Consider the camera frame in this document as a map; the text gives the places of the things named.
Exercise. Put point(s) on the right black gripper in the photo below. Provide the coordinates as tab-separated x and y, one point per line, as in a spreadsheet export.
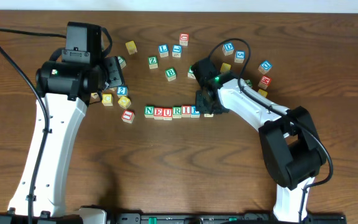
202	101

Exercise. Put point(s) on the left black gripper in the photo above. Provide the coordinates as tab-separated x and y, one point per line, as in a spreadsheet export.
114	72

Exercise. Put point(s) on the yellow S block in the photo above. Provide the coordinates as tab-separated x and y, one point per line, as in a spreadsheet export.
209	115

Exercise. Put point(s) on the blue P block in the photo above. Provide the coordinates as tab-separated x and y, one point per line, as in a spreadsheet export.
194	112

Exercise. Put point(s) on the red i block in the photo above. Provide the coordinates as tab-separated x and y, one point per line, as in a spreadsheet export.
186	111
128	116

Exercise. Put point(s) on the green R block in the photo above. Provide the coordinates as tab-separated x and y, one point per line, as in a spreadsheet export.
176	112

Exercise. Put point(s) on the red u block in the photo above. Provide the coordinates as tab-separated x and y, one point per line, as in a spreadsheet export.
167	113
184	39

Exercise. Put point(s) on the red E block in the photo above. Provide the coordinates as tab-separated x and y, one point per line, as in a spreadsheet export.
158	113

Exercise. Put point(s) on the green N block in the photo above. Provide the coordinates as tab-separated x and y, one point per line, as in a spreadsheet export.
149	111

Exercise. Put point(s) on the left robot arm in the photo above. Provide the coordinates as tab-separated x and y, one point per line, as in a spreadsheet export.
63	88

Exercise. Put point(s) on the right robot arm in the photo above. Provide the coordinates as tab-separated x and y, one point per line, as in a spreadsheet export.
291	148

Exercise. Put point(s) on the green L block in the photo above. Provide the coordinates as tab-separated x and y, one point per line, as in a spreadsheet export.
122	61

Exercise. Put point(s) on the blue 2 block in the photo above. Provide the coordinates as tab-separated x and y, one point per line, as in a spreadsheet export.
122	91

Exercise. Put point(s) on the plain yellow block top left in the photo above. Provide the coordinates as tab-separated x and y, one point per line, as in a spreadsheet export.
131	47

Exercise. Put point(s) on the green 4 block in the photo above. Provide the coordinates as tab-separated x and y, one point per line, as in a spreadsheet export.
190	73

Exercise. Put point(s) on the yellow block lower left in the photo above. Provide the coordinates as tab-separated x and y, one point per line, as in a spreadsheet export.
107	99

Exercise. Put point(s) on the yellow block far left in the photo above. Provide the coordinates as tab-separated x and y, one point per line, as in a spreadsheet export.
94	95

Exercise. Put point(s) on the yellow O block left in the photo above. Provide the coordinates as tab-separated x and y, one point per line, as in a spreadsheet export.
124	102

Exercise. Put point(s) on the yellow G block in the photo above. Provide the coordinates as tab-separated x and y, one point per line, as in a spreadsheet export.
225	67

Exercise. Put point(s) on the green Z block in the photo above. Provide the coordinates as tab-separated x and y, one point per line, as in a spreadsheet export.
153	62

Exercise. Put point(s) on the green J block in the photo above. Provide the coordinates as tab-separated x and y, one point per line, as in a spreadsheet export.
249	83

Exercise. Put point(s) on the green B block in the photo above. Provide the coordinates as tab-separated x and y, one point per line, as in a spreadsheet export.
170	74

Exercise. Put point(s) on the blue l block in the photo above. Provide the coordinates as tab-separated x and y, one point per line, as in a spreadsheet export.
176	51
163	50

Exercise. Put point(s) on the yellow K block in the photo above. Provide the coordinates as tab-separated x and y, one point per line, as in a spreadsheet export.
262	92

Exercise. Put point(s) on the blue 5 block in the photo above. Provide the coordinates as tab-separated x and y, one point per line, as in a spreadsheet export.
239	56

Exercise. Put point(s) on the blue D block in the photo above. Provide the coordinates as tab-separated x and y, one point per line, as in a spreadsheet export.
228	48

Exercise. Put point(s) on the red M block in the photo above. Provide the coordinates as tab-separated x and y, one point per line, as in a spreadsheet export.
264	82

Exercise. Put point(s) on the blue Q block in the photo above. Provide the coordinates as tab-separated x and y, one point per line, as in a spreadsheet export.
264	67

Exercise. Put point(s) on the red U block top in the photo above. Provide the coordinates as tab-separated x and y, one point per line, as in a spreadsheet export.
184	39

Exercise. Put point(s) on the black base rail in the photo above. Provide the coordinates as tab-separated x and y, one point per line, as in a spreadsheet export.
139	218

